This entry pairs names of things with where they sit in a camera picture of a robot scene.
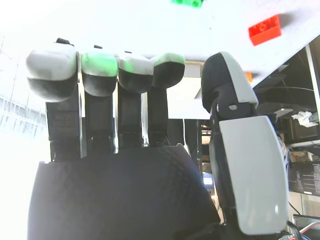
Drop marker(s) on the white and black hand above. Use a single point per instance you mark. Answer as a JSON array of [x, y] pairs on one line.
[[120, 195]]

